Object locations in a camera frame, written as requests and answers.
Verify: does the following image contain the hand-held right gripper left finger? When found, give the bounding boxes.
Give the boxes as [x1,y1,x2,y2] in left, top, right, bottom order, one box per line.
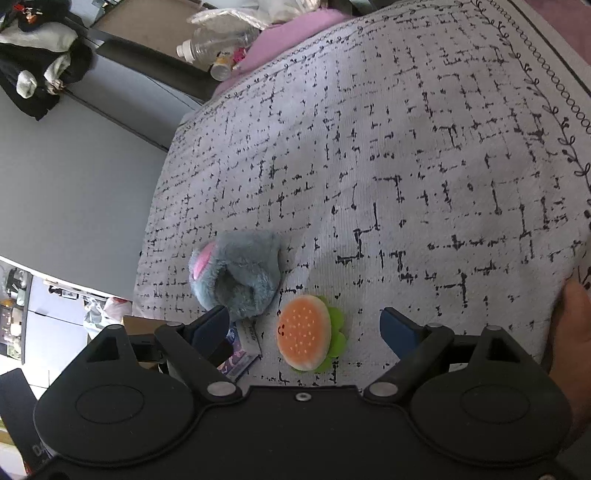
[78,305,243,405]

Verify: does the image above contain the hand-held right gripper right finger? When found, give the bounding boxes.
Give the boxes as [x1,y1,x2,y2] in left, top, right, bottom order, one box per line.
[364,307,532,405]

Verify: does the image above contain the purple printed packet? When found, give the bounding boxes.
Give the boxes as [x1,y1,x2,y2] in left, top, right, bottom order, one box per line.
[221,323,263,381]

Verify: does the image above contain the blue-grey plush toy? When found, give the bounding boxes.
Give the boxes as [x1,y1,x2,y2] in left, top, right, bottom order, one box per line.
[188,231,282,320]

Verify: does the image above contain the brown cardboard box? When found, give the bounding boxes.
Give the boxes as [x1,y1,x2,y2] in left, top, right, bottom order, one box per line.
[122,315,162,370]

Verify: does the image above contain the hamburger plush toy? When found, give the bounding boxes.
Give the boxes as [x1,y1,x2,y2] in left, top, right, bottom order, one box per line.
[276,295,348,374]

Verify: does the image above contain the person's bare leg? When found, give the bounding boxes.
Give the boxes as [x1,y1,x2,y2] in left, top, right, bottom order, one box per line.
[547,281,591,430]

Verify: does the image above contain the yellow white cup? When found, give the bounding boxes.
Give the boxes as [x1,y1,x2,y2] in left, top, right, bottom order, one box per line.
[210,51,234,81]

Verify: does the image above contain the clear plastic bottle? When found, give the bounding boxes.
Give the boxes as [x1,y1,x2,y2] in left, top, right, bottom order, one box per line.
[176,25,259,63]

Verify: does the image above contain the pink pillow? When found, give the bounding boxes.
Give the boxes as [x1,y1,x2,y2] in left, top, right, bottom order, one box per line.
[215,0,591,95]

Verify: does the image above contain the brown folding table board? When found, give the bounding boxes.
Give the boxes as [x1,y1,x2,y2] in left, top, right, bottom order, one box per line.
[90,0,222,102]

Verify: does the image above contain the crumpled clear plastic bags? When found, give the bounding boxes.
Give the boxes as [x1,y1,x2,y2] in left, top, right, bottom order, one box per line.
[187,0,324,29]

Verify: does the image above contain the hanging dark clothes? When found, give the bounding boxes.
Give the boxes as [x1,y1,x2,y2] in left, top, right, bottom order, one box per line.
[0,0,95,121]

